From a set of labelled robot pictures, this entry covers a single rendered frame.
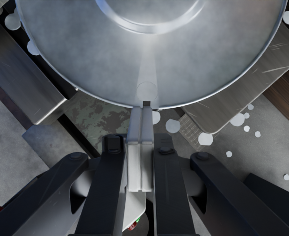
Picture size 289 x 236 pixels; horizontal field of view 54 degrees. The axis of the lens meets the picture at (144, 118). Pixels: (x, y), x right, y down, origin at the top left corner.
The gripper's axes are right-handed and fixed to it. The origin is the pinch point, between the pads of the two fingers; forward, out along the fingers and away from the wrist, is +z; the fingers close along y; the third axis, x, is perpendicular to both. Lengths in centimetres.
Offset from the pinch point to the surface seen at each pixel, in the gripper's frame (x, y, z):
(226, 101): -0.5, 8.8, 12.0
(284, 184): -50, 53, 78
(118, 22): 7.5, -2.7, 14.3
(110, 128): -7.8, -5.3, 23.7
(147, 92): 0.5, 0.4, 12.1
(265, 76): 2.1, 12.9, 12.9
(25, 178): -48, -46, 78
